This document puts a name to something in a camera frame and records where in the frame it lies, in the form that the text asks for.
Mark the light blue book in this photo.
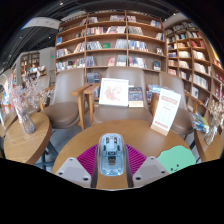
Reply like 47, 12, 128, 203
147, 83, 165, 95

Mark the transparent blue computer mouse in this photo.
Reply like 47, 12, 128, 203
97, 132, 128, 177

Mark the small distant bookshelf unit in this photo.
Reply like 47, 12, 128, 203
19, 51, 48, 81

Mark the stack of colourful magazines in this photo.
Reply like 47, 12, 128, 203
191, 111, 210, 134

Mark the dark cover book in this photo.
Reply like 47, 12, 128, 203
128, 86, 145, 108

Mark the round wooden side table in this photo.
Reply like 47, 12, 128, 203
3, 111, 53, 166
193, 128, 224, 163

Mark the white framed floral picture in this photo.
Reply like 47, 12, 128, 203
98, 77, 130, 108

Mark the green smiley mouse pad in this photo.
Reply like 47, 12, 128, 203
156, 145, 197, 174

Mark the glass vase with pink flowers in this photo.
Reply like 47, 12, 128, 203
8, 74, 51, 135

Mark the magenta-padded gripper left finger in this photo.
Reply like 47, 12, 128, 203
54, 143, 101, 189

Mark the white standing desk calendar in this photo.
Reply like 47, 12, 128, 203
150, 87, 182, 137

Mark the wide wooden bookshelf unit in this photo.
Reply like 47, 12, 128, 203
54, 9, 168, 84

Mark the brown padded wooden armchair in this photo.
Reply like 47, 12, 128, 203
151, 71, 204, 139
39, 68, 92, 130
83, 65, 160, 126

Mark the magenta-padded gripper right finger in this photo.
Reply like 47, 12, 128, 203
123, 143, 170, 189

